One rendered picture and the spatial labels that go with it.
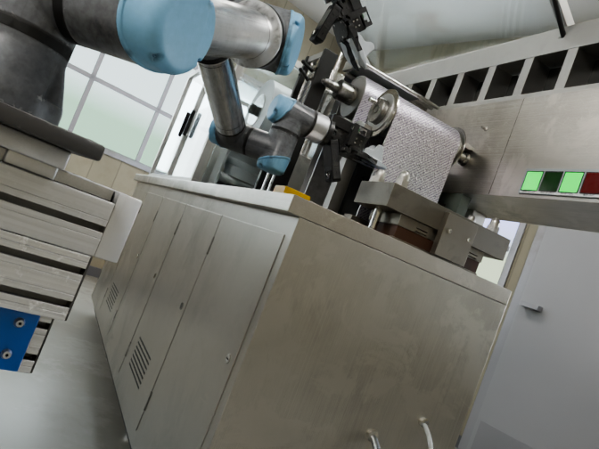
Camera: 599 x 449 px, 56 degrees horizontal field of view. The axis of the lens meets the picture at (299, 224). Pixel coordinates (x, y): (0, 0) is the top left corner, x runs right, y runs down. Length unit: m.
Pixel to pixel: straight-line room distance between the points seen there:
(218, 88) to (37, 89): 0.60
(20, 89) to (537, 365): 3.47
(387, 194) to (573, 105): 0.55
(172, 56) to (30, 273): 0.31
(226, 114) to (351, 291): 0.50
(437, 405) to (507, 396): 2.43
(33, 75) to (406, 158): 1.10
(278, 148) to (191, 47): 0.71
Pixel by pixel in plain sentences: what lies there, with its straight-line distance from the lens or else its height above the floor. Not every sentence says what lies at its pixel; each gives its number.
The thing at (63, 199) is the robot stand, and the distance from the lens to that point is 0.75.
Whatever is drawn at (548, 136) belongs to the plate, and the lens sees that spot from 1.61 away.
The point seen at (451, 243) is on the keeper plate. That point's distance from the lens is 1.44.
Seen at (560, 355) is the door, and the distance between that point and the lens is 3.78.
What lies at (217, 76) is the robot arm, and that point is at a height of 1.07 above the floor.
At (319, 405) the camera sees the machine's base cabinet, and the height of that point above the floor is 0.49.
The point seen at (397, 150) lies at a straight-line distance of 1.59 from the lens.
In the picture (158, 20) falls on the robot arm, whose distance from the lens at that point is 0.66.
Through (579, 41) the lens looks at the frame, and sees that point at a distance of 1.74.
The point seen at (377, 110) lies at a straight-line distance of 1.62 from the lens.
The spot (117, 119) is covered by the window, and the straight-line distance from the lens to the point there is 4.94.
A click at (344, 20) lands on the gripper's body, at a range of 1.59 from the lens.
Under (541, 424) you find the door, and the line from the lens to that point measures 3.79.
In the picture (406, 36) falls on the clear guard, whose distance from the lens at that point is 2.35.
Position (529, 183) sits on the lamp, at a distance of 1.57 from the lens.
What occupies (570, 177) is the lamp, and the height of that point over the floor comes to 1.20.
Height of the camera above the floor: 0.78
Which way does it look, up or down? 3 degrees up
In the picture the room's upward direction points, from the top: 21 degrees clockwise
